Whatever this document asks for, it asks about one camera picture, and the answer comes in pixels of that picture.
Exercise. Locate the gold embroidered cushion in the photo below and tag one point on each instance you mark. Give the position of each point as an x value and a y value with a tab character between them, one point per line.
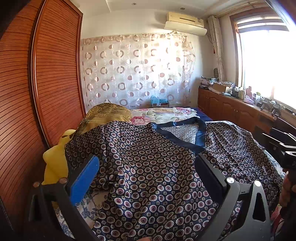
102	114

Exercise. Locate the wooden sideboard cabinet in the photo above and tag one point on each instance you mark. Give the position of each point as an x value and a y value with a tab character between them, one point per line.
251	118

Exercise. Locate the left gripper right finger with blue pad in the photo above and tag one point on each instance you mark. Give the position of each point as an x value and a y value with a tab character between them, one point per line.
253	221

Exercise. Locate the sheer circle pattern curtain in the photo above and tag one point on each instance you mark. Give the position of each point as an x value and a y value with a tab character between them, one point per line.
131	70

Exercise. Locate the floral bed quilt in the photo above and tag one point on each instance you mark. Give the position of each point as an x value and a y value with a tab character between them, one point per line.
161	115

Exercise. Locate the wooden louvered wardrobe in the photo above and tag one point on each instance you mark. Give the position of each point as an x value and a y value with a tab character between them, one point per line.
41	97

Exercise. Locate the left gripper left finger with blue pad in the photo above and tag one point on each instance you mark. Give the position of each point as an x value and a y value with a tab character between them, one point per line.
42	221

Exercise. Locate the navy patterned silk garment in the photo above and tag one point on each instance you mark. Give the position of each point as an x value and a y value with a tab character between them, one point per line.
154	180

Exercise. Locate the beige window drape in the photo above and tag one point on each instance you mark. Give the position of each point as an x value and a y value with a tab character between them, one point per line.
216	35

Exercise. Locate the person right hand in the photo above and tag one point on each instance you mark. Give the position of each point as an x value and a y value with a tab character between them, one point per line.
288	187

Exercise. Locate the cardboard box on sideboard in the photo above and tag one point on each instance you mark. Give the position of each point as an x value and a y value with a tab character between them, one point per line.
221	87

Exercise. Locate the white wall air conditioner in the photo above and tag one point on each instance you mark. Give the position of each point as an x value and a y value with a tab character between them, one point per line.
185	24

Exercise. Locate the navy blue blanket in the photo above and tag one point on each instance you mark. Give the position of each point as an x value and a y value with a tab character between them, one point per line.
202	115

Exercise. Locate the teal item behind bed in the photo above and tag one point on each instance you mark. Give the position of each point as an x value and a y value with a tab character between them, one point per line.
157	102

